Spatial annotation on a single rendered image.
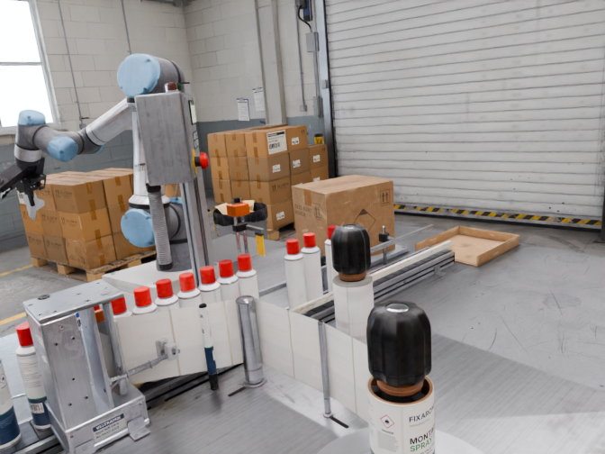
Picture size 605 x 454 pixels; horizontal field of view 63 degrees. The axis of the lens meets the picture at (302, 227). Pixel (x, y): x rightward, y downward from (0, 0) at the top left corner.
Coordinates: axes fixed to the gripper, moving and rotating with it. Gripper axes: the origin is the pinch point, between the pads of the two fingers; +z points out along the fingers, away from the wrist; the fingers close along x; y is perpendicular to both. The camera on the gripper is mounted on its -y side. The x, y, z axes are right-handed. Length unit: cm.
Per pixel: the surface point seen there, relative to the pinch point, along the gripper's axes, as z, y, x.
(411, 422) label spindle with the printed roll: -63, -53, -130
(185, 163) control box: -59, -19, -69
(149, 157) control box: -58, -23, -62
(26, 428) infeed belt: -13, -57, -74
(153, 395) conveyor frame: -19, -39, -89
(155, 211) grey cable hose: -45, -20, -65
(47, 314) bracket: -44, -57, -75
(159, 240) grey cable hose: -39, -20, -68
